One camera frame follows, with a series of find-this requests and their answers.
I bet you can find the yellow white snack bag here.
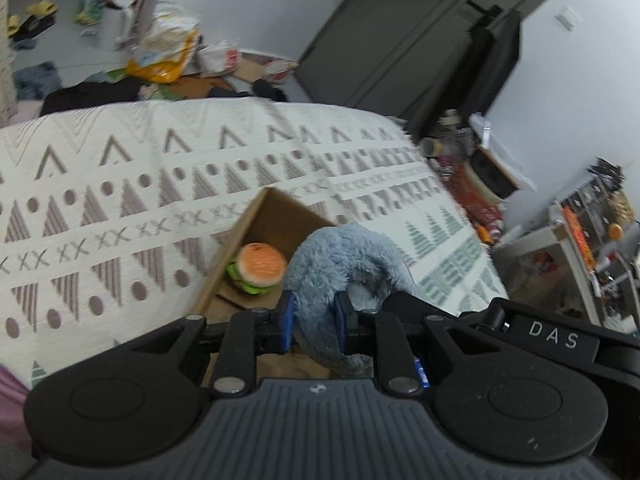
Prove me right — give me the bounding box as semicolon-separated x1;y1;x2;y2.
125;1;201;84

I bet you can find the black flat panel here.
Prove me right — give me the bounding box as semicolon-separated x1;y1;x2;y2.
460;9;522;122

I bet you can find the white kettle jug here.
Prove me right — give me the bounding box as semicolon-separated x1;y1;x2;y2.
96;0;136;52

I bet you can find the grey drawer organizer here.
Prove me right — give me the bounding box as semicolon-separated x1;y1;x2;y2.
560;174;639;256

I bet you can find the blue white tissue pack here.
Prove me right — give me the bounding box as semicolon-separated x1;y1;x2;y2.
413;357;431;389

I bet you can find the grey plush cat paw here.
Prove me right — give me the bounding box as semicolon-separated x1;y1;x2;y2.
283;223;423;378

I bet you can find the brown cardboard box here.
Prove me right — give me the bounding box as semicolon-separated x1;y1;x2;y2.
188;186;339;380

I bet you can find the plush hamburger toy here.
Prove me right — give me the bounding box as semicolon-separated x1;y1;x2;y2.
226;243;288;296

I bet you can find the patterned geometric blanket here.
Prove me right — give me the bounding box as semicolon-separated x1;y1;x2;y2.
1;98;504;387

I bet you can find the red patterned flat box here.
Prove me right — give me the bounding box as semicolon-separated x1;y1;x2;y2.
562;206;596;271

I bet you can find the white plastic shopping bag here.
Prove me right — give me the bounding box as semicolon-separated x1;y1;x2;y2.
195;41;242;77

